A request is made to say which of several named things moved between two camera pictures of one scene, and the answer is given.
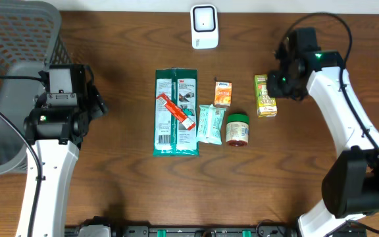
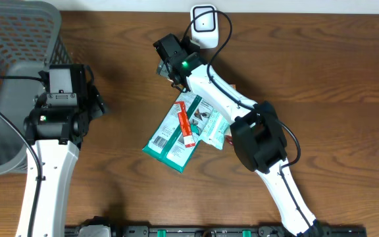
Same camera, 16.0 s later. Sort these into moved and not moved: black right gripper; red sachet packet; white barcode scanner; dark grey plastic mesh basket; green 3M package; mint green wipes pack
Moved: red sachet packet; mint green wipes pack; black right gripper; green 3M package
Not moved: dark grey plastic mesh basket; white barcode scanner
